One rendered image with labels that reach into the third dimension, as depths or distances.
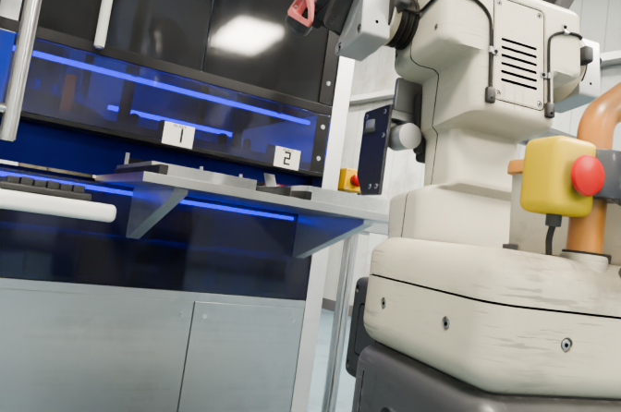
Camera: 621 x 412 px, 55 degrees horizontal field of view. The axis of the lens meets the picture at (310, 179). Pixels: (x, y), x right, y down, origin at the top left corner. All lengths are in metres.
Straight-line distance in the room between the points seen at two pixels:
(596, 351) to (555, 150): 0.18
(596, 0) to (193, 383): 4.50
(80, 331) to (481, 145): 1.09
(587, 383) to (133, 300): 1.25
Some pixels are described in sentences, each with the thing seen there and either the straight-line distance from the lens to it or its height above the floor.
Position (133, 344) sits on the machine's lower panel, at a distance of 1.66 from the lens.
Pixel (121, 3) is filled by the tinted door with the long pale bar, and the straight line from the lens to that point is 1.69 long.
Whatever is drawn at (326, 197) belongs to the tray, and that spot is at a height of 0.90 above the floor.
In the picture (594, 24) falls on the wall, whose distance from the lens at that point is 5.35.
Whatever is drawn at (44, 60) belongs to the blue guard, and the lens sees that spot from 1.60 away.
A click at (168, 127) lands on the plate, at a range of 1.64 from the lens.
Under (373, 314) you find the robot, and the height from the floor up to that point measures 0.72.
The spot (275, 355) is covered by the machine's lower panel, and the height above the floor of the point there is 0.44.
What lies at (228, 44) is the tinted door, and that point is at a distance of 1.76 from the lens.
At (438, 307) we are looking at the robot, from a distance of 0.58.
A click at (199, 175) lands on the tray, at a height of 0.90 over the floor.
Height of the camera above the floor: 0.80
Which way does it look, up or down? 5 degrees up
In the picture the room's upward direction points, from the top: 8 degrees clockwise
